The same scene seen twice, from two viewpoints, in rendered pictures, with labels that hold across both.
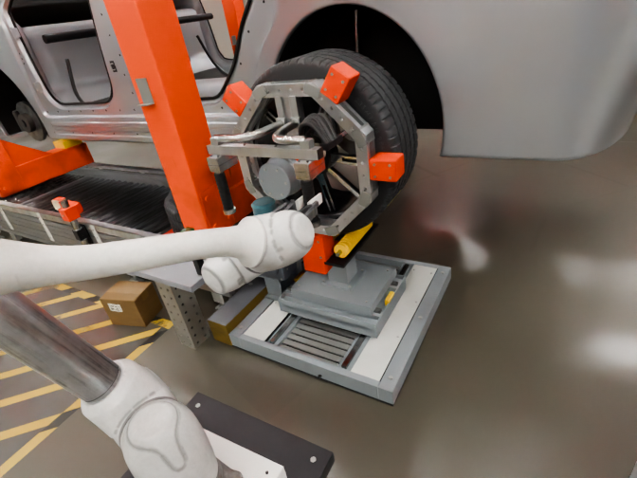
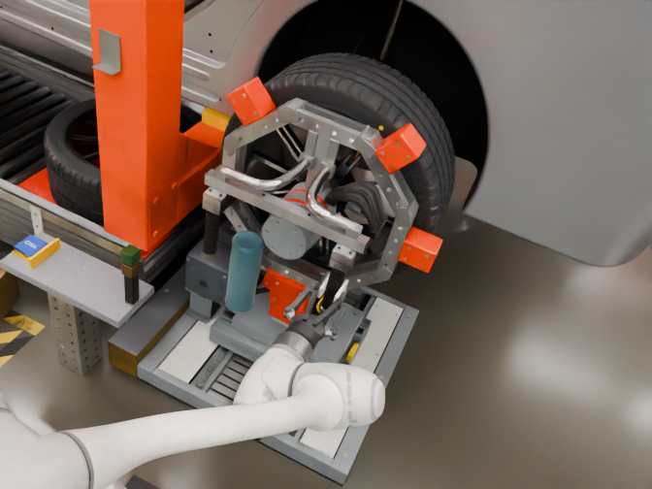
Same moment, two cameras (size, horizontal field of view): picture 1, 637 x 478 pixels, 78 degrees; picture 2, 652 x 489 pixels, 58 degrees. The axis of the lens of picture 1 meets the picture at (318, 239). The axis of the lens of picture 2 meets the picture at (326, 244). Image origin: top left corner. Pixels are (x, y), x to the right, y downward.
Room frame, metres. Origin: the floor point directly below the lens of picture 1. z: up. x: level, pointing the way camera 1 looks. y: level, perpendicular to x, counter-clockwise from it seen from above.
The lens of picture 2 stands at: (0.14, 0.41, 1.82)
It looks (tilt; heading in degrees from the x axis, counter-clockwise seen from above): 41 degrees down; 339
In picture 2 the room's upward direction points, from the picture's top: 15 degrees clockwise
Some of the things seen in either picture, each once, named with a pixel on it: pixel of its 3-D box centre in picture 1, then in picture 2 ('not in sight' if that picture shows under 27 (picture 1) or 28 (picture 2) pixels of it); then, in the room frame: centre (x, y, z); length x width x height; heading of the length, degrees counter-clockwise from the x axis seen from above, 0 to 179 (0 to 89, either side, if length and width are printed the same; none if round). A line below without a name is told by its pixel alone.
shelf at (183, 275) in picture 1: (171, 267); (78, 277); (1.48, 0.65, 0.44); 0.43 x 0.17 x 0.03; 55
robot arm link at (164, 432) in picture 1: (167, 447); not in sight; (0.57, 0.41, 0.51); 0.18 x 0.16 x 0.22; 39
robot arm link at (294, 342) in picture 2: not in sight; (290, 353); (0.87, 0.14, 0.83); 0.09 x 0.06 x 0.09; 55
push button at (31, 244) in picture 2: not in sight; (31, 246); (1.58, 0.79, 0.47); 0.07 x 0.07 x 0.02; 55
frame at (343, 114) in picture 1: (301, 162); (311, 204); (1.36, 0.01, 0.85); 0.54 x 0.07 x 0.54; 55
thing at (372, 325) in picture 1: (342, 293); (292, 329); (1.50, -0.07, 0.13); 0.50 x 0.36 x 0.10; 55
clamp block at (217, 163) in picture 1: (222, 159); (220, 195); (1.28, 0.27, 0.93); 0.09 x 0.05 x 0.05; 145
